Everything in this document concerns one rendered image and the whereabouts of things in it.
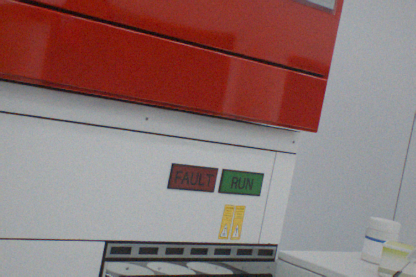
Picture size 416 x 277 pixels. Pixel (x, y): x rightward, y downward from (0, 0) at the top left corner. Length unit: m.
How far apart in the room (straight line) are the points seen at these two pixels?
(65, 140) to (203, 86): 0.27
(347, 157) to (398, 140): 0.45
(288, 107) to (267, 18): 0.19
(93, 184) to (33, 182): 0.12
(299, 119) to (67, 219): 0.52
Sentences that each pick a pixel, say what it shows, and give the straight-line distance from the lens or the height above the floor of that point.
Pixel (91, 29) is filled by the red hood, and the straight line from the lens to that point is 1.26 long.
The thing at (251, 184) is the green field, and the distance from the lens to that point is 1.60.
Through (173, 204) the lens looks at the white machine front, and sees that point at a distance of 1.48.
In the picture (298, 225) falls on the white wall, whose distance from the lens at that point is 4.11.
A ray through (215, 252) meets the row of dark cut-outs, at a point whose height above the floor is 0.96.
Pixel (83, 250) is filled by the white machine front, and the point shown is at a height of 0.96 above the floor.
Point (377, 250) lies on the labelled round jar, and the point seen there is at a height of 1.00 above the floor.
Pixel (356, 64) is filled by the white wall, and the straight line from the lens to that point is 4.24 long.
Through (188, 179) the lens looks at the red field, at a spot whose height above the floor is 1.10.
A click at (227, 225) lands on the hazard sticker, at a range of 1.58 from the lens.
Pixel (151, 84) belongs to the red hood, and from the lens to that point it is 1.33.
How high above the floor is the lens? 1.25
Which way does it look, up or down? 3 degrees down
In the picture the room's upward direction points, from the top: 11 degrees clockwise
